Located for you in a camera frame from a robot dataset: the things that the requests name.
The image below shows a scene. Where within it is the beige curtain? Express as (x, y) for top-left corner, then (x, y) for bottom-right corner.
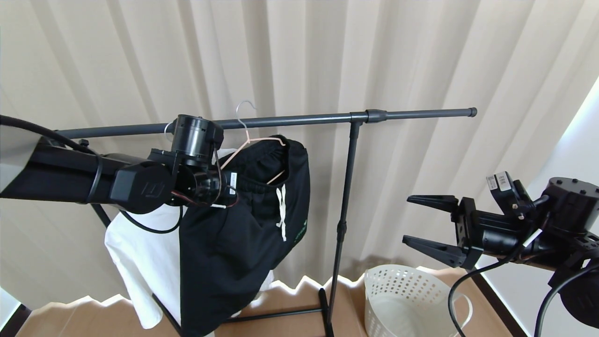
(0, 0), (599, 309)

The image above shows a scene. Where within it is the white garment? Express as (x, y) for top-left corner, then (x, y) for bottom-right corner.
(104, 149), (276, 330)

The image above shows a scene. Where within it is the white laundry basket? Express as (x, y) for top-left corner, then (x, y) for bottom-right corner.
(364, 264), (473, 337)

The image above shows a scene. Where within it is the black clothes rack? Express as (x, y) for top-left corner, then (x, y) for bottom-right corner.
(54, 108), (478, 337)

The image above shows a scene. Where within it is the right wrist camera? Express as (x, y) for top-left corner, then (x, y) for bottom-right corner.
(486, 171), (537, 220)

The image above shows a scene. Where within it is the black garment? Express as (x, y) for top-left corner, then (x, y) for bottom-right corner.
(179, 136), (311, 337)

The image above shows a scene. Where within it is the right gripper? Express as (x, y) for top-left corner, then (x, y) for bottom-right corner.
(402, 194), (526, 271)

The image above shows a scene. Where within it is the black cable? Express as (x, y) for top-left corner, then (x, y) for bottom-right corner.
(119, 205), (184, 234)
(447, 220), (546, 337)
(533, 264), (599, 337)

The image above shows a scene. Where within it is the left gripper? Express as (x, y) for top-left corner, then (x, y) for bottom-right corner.
(206, 169), (240, 206)

